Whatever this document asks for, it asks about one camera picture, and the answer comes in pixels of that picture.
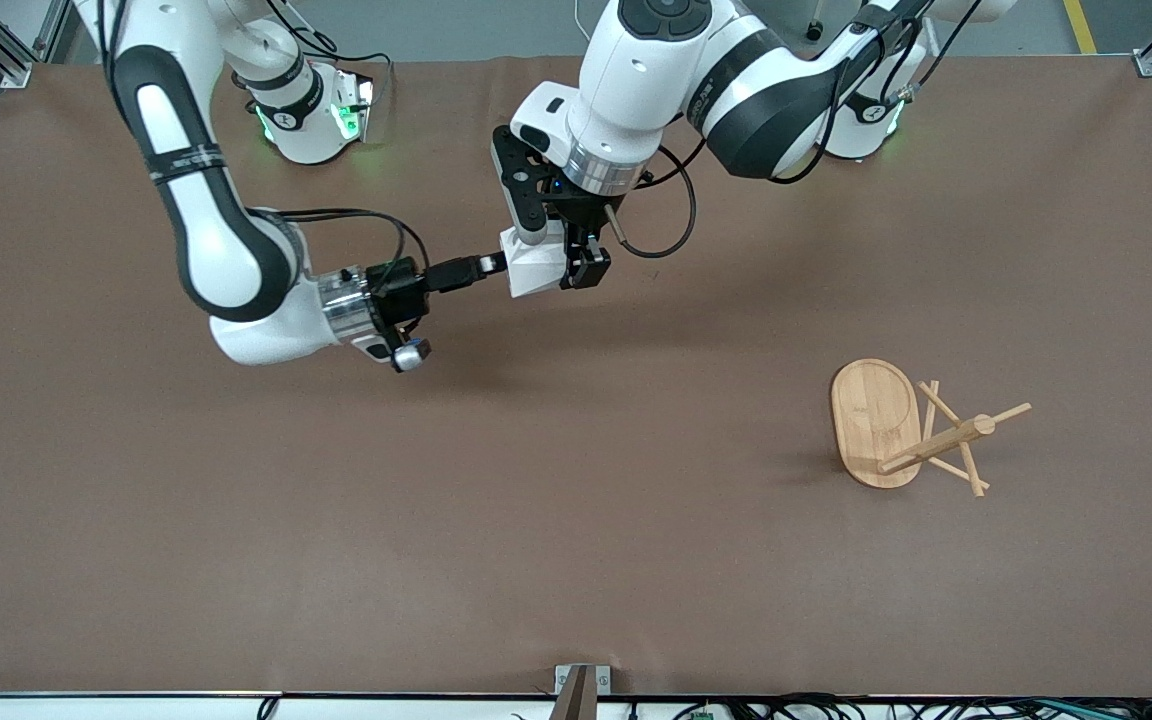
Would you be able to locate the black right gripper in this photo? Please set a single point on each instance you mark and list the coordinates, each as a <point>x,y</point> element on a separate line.
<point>395,288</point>

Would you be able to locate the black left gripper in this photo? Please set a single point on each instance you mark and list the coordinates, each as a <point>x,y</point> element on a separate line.
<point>581,210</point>

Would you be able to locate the white angular plastic cup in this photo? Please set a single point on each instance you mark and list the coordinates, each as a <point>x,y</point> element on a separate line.
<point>534,265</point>

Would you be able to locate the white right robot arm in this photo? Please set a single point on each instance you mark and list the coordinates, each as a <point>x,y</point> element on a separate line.
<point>206,230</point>

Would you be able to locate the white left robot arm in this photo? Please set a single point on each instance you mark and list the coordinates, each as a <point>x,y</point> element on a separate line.
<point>636,70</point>

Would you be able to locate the wooden cup rack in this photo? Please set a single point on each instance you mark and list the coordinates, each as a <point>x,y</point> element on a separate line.
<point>871,420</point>

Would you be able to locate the black caster wheel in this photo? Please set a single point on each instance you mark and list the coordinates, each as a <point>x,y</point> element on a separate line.
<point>815,30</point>

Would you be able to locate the small green circuit board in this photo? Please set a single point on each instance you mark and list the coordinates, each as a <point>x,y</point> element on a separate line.
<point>703,714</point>

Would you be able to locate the metal table edge bracket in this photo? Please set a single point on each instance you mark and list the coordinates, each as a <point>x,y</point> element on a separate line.
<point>581,690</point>

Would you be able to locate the aluminium frame beam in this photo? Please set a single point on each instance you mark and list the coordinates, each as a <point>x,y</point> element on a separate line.
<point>51,25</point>

